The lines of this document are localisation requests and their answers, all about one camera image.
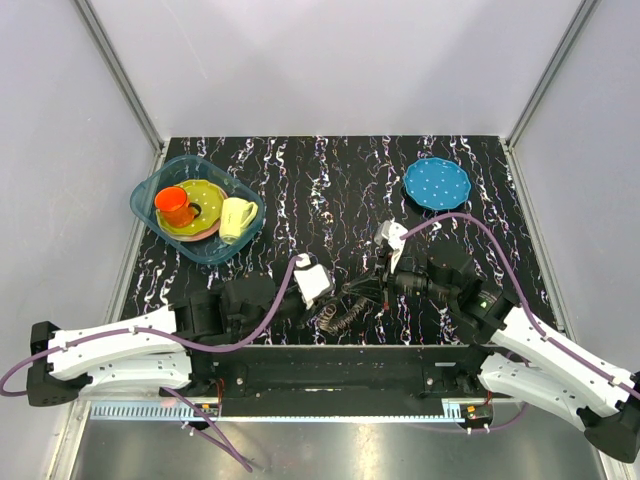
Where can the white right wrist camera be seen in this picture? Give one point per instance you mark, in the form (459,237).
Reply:
(390,235)

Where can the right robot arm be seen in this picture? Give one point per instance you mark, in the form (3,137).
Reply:
(517,354)

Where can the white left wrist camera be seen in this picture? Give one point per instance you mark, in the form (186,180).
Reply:
(313,280)

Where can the cream white mug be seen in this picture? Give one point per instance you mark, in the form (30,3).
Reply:
(237,214)

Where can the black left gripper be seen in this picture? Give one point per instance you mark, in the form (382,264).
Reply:
(306,315)

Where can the teal transparent plastic bin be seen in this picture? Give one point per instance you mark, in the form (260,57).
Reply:
(212,250)

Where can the orange mug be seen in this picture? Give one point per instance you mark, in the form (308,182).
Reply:
(174,207)

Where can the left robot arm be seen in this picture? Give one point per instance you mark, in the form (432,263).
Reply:
(149,352)

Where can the yellow dotted plate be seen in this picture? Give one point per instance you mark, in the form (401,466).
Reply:
(189,208)

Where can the pink plate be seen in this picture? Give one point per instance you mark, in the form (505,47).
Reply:
(210,198)

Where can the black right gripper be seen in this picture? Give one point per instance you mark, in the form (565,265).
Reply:
(369,286)

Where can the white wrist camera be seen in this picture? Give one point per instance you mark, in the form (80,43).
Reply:
(313,280)
(390,235)

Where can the blue dotted plate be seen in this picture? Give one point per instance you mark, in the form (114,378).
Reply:
(437,184)

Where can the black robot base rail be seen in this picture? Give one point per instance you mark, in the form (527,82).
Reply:
(337,381)

